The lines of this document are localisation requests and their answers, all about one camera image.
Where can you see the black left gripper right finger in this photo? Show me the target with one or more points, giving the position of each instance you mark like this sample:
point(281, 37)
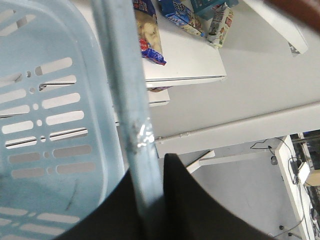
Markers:
point(193, 214)

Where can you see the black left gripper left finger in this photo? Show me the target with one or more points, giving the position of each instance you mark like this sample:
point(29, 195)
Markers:
point(115, 219)

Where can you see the light blue plastic basket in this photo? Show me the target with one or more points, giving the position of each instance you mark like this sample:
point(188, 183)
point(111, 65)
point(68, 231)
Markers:
point(74, 118)

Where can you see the white supermarket shelving unit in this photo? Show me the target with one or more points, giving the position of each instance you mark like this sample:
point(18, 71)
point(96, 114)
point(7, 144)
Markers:
point(250, 89)

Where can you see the green white snack bag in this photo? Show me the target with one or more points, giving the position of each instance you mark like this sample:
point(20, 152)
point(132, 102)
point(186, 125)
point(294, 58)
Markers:
point(220, 25)

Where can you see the blue cookie packet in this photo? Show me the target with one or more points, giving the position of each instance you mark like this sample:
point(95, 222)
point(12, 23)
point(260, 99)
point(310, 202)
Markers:
point(180, 15)

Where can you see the blue snack bag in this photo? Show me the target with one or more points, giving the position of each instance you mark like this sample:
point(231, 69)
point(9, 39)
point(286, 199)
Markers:
point(148, 31)

